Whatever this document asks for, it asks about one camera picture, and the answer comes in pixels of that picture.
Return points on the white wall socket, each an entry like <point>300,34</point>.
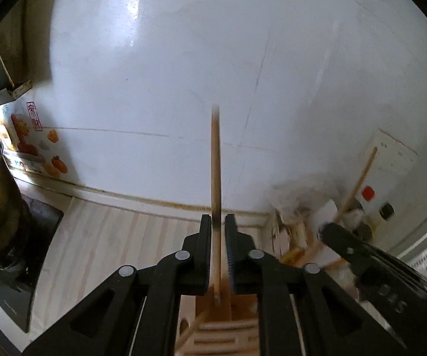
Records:
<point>391,154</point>

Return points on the black stove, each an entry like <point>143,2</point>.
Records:
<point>16,267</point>

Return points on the red-capped bottle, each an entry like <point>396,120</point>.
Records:
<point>367,193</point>

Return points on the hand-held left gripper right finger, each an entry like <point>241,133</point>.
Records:
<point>231,267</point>

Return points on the colourful wall sticker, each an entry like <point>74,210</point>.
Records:
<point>24,137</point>

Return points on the white container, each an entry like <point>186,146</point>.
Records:
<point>324,213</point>

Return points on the clear plastic bag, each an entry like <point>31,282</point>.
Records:
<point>298,200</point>

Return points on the beige slotted utensil holder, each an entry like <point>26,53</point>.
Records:
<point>224,330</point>

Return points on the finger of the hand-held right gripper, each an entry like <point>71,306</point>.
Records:
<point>337,239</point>

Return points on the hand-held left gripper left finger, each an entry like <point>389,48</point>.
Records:
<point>206,263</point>

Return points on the wooden chopstick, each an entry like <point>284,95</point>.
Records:
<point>361,180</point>
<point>193,328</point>
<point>217,178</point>

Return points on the small black object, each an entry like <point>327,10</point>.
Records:
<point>386,210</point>

